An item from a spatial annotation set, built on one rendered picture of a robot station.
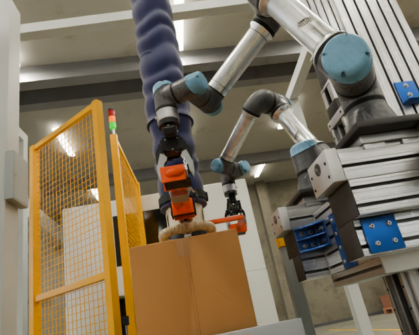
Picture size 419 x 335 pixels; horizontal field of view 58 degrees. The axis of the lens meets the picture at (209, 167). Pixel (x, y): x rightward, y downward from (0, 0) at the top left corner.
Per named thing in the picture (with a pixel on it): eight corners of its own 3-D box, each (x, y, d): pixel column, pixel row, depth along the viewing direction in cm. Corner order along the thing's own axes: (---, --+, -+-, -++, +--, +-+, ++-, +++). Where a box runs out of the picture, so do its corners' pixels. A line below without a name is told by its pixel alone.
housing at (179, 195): (171, 204, 131) (169, 192, 133) (190, 201, 132) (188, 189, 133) (169, 198, 125) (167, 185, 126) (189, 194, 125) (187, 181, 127)
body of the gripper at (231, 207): (228, 213, 198) (223, 191, 202) (227, 217, 205) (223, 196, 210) (243, 210, 198) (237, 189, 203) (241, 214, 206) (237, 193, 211)
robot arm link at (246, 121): (263, 89, 173) (217, 178, 190) (278, 95, 181) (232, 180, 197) (249, 80, 181) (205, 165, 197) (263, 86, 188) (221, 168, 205)
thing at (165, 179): (164, 191, 119) (162, 177, 121) (187, 187, 120) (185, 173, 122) (161, 183, 112) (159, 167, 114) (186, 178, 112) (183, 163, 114)
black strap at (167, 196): (161, 215, 185) (161, 207, 187) (208, 207, 187) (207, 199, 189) (155, 201, 165) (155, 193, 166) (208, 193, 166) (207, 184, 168)
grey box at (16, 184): (20, 209, 225) (20, 164, 236) (28, 208, 226) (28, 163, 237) (3, 199, 207) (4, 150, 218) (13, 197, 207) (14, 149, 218)
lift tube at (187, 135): (163, 218, 185) (139, 50, 224) (207, 210, 186) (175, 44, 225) (157, 205, 164) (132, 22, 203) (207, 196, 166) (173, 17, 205)
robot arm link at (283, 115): (313, 179, 160) (252, 104, 193) (332, 183, 170) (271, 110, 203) (332, 159, 155) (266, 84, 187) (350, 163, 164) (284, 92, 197)
